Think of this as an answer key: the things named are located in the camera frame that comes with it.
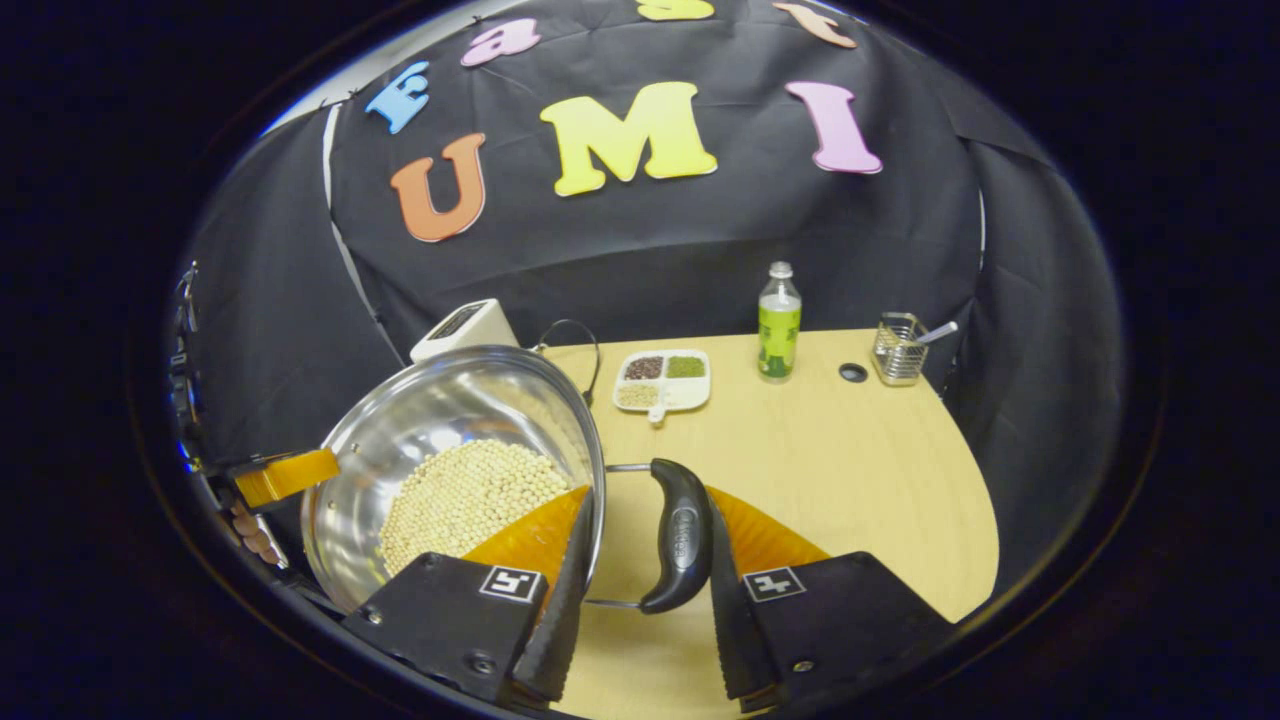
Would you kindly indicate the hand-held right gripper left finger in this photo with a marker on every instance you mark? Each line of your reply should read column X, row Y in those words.
column 570, row 620

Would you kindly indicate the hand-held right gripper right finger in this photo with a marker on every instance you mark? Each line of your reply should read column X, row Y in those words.
column 735, row 640

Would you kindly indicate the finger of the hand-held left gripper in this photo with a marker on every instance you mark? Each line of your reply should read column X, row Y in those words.
column 290, row 475

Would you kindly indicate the steel pot with beans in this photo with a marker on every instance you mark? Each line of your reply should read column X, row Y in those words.
column 450, row 400

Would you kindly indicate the white toaster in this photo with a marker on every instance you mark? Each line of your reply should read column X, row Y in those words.
column 465, row 325

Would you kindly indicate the white divided bean dish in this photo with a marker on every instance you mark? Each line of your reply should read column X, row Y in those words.
column 690, row 395

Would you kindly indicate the green drink bottle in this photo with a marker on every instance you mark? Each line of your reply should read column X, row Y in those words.
column 779, row 335

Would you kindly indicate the black backdrop cloth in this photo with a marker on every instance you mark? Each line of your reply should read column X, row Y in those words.
column 700, row 240

